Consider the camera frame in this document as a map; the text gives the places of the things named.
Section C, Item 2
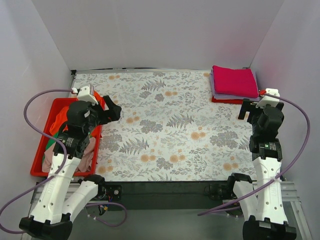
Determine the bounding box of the magenta t-shirt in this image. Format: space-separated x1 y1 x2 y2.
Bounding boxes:
211 64 260 99

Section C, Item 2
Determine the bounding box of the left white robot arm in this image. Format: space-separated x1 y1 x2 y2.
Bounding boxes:
19 95 122 240

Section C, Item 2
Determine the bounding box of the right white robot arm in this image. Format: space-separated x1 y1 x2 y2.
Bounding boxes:
226 99 297 240

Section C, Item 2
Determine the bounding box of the folded red t-shirt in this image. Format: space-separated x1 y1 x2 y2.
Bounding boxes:
211 96 243 105

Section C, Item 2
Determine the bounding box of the folded lavender t-shirt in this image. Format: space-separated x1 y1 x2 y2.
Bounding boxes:
209 68 261 102

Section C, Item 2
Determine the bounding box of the orange t-shirt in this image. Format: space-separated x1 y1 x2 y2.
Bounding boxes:
48 91 105 138

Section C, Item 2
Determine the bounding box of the red plastic bin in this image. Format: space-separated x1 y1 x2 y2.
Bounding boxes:
30 106 102 177

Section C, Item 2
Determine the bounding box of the beige pink t-shirt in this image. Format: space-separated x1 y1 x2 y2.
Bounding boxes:
41 137 96 173

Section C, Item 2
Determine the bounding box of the green t-shirt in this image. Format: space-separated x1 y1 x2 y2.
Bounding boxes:
45 132 59 152

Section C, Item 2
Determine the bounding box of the floral patterned table mat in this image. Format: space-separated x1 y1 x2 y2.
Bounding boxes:
74 70 256 181

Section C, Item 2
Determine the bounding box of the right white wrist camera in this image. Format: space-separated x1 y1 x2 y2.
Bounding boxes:
256 88 280 109

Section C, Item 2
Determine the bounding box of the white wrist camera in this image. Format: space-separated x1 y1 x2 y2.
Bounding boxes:
71 84 98 105
256 88 280 109

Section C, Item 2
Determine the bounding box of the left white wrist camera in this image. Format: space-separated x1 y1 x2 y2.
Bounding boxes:
71 84 98 105

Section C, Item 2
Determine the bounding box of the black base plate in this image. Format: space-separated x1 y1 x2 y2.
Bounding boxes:
91 180 236 210

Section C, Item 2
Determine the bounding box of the aluminium frame rail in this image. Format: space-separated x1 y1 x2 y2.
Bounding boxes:
20 179 313 240

